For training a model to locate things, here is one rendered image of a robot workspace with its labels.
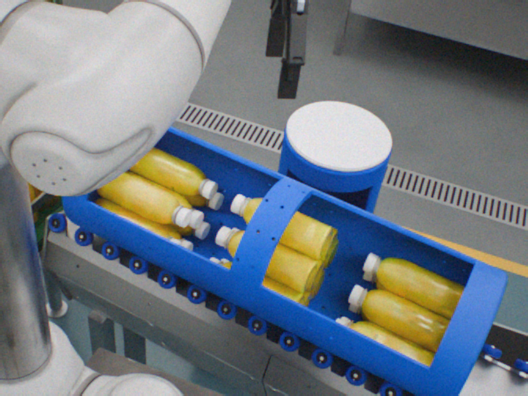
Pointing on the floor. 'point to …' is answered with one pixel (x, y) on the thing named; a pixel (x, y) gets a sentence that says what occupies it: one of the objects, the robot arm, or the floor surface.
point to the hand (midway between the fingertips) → (280, 70)
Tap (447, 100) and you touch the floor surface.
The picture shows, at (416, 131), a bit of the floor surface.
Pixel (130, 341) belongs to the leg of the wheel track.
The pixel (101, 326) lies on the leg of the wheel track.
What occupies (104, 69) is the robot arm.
